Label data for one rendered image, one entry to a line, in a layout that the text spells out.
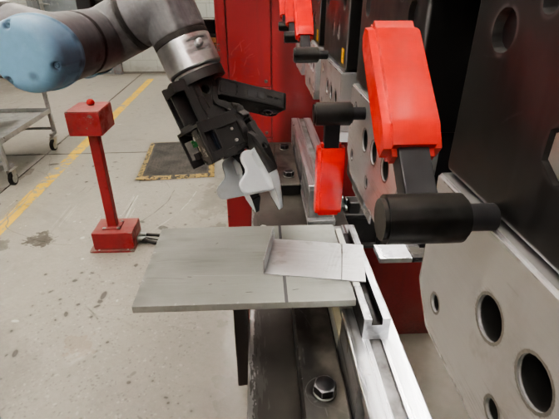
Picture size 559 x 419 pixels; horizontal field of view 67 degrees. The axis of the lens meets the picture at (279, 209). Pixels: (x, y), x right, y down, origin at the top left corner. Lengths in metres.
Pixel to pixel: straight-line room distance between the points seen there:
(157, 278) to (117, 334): 1.46
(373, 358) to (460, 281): 0.32
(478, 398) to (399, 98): 0.12
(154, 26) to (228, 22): 0.75
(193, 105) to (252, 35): 0.78
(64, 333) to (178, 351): 0.52
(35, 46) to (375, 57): 0.38
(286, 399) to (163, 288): 0.20
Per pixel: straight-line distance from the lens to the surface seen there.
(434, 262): 0.21
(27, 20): 0.51
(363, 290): 0.55
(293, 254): 0.58
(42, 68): 0.50
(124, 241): 2.52
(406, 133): 0.16
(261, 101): 0.62
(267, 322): 0.67
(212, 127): 0.56
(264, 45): 1.34
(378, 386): 0.47
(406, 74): 0.18
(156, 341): 1.94
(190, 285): 0.54
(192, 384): 1.75
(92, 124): 2.26
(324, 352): 0.59
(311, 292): 0.52
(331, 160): 0.34
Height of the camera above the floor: 1.33
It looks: 28 degrees down
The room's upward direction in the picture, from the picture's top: straight up
